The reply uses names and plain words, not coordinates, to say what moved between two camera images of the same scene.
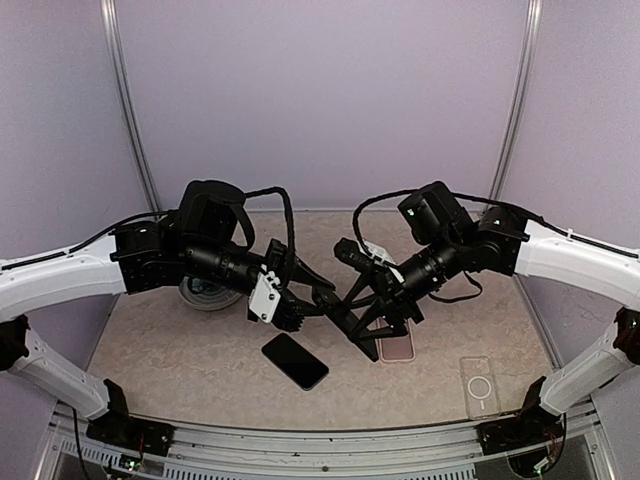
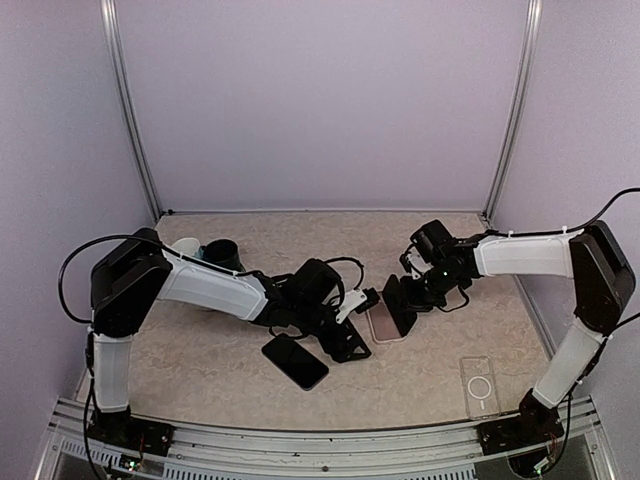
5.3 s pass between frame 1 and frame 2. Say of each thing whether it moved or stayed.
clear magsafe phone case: stayed
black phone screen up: stayed
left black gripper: moved
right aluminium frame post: stayed
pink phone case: moved
